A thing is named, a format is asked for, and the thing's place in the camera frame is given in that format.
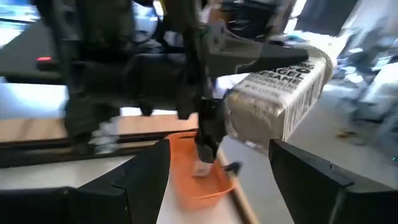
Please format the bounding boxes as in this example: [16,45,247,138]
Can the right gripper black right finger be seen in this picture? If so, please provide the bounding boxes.
[269,139,398,224]

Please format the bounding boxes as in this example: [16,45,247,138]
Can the black metal table frame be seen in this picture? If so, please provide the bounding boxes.
[0,136,200,169]

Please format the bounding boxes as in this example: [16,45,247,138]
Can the black computer monitor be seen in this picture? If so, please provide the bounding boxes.
[0,18,68,85]

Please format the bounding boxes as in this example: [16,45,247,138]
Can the orange plastic bin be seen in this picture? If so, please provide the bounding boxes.
[166,132,236,211]

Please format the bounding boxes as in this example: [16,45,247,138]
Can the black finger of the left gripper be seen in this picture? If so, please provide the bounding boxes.
[208,27,309,75]

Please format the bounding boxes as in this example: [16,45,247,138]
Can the white-lid spice jar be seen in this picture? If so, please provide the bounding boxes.
[224,45,334,152]

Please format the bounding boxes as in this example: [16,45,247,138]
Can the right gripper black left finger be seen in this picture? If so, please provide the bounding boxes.
[0,139,171,224]

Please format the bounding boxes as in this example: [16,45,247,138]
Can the black table clamp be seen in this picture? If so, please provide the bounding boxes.
[222,161,243,175]

